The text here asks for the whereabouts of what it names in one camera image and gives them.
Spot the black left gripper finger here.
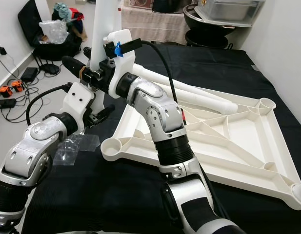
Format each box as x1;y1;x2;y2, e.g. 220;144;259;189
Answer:
94;104;116;122

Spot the clear plastic wrap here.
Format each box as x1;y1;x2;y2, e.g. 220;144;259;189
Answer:
55;134;100;166

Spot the black box device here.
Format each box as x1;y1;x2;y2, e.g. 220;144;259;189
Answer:
21;67;39;82

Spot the black power adapter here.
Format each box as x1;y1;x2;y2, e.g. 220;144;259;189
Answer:
40;63;60;75

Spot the large black bowl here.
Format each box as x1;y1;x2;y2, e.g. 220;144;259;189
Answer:
183;2;251;48

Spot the black floor cable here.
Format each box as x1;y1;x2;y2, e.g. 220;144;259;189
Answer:
0;49;43;117

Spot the black power strip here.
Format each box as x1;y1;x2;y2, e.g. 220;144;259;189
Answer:
0;97;17;109

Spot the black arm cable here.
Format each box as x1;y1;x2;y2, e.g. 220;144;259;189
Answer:
121;38;185;122
26;83;73;125

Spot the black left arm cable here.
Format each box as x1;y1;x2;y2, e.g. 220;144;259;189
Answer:
26;83;73;125

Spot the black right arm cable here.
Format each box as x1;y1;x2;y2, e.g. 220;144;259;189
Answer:
121;38;185;122

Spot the white plastic children table top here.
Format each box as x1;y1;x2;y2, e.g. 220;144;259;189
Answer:
100;61;301;210

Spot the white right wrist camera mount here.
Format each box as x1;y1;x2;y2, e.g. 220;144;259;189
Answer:
104;29;134;96

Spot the red printed box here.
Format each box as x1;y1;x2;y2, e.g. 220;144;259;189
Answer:
128;0;153;8

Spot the black bag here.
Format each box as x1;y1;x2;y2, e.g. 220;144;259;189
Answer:
18;0;87;61

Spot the beige cloth covered shelf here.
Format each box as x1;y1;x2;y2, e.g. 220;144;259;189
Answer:
121;7;187;42

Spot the clear crumpled plastic bag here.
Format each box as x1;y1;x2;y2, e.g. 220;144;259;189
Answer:
40;19;70;44

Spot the teal cloth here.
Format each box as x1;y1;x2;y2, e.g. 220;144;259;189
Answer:
54;2;73;20

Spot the red bag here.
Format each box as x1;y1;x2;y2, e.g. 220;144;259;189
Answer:
72;11;86;22

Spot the black tablecloth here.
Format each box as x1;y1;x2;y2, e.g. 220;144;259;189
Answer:
23;43;301;234

